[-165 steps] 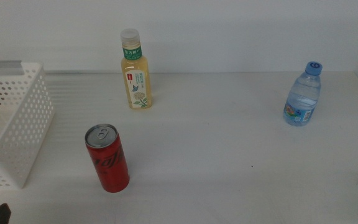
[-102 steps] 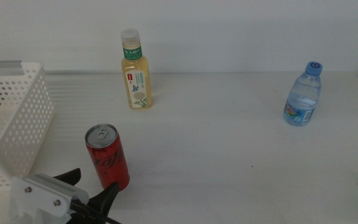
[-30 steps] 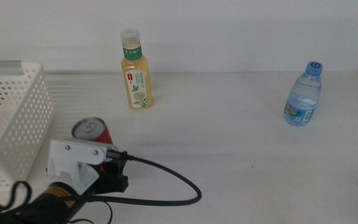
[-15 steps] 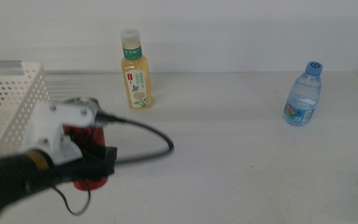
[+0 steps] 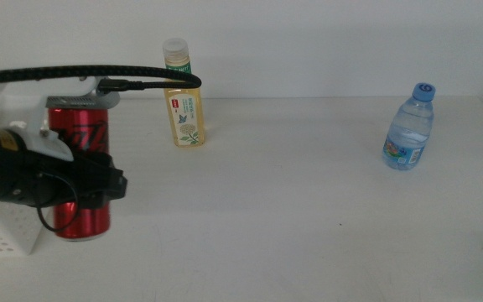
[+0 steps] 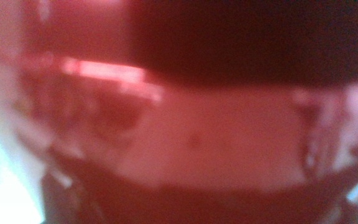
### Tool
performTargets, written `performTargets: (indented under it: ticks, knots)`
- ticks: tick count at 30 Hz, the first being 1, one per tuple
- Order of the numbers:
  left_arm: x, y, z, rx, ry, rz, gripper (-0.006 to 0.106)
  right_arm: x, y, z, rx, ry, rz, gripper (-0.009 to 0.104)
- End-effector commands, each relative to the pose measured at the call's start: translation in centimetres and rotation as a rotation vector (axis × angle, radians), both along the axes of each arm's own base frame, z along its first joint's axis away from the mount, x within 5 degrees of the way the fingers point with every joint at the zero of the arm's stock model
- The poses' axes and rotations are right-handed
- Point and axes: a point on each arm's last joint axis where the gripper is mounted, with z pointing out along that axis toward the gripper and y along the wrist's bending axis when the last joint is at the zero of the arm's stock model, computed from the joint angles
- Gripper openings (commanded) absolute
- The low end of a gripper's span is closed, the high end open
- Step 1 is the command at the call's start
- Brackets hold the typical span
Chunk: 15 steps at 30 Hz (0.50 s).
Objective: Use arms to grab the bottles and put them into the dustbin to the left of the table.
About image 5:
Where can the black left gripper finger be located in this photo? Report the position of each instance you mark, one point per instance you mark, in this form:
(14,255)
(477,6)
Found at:
(103,180)

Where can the red cola can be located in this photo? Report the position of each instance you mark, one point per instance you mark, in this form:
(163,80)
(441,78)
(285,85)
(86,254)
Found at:
(84,222)

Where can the yellow tea bottle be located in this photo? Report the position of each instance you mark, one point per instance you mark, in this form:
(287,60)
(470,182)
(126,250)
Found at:
(185,121)

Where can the clear water bottle blue cap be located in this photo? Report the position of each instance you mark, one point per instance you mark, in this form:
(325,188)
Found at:
(409,134)

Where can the white perforated plastic basket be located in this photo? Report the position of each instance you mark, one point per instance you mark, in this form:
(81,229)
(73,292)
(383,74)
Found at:
(6,230)

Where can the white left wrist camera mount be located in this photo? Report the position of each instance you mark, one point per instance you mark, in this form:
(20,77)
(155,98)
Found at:
(27,109)

